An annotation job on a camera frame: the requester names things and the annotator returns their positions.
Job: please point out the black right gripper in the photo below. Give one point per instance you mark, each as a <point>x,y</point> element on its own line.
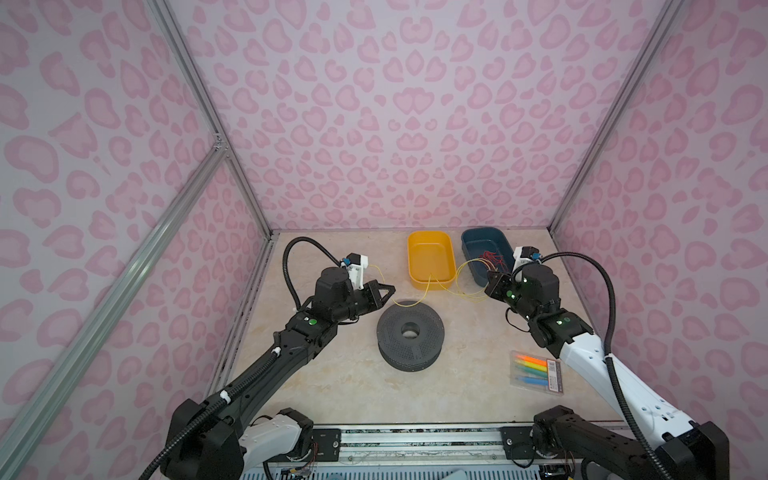
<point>495,288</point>

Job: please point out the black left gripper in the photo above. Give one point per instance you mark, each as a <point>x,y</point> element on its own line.
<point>374,300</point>

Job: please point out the dark grey cable spool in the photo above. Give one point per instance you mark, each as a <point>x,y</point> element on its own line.
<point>410,338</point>

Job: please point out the yellow plastic tray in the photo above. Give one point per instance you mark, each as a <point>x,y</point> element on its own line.
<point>431,262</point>

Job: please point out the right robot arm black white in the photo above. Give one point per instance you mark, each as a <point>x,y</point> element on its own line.
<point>665,442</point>

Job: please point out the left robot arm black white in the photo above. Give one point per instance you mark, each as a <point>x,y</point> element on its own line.
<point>270,366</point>

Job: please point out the teal plastic tray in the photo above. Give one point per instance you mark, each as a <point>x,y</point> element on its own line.
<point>486,248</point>

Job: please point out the pack of coloured markers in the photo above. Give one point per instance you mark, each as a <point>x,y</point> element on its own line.
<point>537,373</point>

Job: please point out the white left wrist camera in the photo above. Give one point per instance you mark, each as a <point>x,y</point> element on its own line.
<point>355,265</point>

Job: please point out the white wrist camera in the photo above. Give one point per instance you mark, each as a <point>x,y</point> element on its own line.
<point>525,254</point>
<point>355,265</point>

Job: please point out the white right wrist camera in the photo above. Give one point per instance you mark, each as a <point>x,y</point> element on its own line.
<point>525,254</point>

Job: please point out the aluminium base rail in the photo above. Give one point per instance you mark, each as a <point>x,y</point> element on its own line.
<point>440,444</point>

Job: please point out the aluminium corner frame post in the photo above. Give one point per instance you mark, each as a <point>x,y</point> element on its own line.
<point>166,21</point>

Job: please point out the right aluminium corner post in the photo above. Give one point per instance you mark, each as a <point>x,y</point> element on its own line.
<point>651,47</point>

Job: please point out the diagonal aluminium frame bar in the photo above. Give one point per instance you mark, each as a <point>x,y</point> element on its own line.
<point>38,415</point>

